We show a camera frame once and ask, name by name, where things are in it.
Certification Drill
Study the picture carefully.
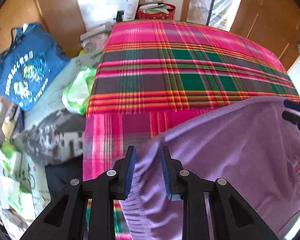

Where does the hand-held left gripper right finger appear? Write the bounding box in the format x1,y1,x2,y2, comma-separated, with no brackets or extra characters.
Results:
160,145,280,240

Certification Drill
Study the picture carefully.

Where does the wooden door frame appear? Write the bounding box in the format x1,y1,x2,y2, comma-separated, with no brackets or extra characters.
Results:
181,0,193,22

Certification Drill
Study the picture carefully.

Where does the dark blue cloth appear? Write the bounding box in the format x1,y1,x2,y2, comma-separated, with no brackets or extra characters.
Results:
44,155,84,202

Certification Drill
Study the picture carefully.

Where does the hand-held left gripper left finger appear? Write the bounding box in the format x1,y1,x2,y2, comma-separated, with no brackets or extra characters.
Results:
20,145,137,240

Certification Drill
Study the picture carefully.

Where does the pile of green white packets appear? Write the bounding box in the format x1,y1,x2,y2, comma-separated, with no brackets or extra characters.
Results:
0,141,52,220

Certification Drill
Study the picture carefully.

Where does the wooden door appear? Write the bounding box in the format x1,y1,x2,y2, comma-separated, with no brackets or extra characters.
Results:
229,0,300,73

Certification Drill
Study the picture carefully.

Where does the purple sweater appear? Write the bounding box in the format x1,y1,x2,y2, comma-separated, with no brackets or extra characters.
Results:
119,95,300,240

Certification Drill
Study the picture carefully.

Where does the red box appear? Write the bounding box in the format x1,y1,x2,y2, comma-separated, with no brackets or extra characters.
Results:
137,3,176,20

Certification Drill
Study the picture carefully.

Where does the white tall box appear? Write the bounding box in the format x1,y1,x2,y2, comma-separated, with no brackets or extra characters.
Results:
122,0,140,22

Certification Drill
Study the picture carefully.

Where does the white flat box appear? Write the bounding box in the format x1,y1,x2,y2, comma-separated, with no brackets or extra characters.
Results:
80,22,115,52

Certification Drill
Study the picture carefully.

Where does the green plastic bag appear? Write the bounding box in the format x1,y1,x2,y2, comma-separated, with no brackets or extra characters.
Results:
62,66,98,115

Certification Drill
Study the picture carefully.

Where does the pink plaid bed sheet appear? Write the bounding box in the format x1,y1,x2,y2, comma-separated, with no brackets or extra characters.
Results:
82,19,300,240

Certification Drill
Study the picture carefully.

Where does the wooden wardrobe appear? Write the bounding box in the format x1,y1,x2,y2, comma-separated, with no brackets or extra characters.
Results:
0,0,87,65

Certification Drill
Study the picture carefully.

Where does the clear plastic door curtain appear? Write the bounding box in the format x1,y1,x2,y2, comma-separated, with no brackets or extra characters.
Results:
187,0,243,30

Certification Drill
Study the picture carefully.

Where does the blue tote bag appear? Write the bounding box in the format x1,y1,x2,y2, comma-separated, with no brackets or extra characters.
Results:
0,22,70,112

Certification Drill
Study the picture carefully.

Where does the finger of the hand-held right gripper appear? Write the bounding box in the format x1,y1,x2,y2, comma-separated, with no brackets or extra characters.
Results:
282,110,300,143
284,99,300,113

